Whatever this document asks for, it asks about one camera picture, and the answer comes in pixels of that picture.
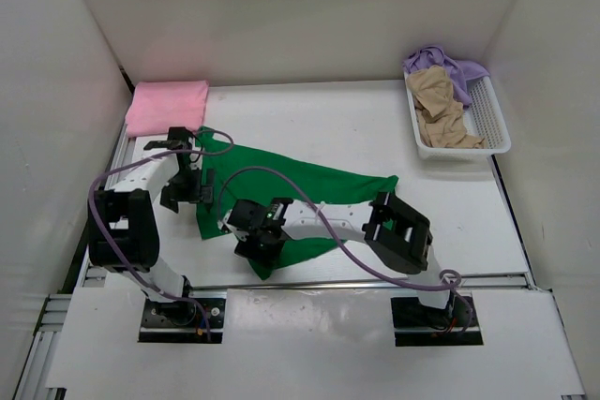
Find aluminium frame rail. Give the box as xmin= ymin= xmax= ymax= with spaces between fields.
xmin=13 ymin=121 xmax=137 ymax=400

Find beige t shirt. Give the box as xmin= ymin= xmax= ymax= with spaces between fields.
xmin=406 ymin=66 xmax=487 ymax=149

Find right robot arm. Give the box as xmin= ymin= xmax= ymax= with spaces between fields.
xmin=219 ymin=192 xmax=456 ymax=325

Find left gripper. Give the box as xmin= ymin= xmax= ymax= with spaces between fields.
xmin=160 ymin=165 xmax=215 ymax=212

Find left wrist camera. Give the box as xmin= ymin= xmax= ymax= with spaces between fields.
xmin=143 ymin=126 xmax=196 ymax=151

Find purple t shirt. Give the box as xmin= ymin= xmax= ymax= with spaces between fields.
xmin=402 ymin=45 xmax=489 ymax=107

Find white plastic basket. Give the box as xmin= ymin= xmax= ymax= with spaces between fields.
xmin=406 ymin=77 xmax=511 ymax=161

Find green t shirt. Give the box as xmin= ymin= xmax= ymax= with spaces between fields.
xmin=194 ymin=126 xmax=399 ymax=283

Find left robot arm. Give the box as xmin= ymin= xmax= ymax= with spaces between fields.
xmin=87 ymin=149 xmax=205 ymax=325

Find folded pink t shirt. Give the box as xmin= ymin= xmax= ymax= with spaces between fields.
xmin=125 ymin=81 xmax=209 ymax=138

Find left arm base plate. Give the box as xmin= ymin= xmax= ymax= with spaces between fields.
xmin=138 ymin=297 xmax=226 ymax=344

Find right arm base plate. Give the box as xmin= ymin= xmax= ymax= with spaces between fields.
xmin=391 ymin=294 xmax=484 ymax=348

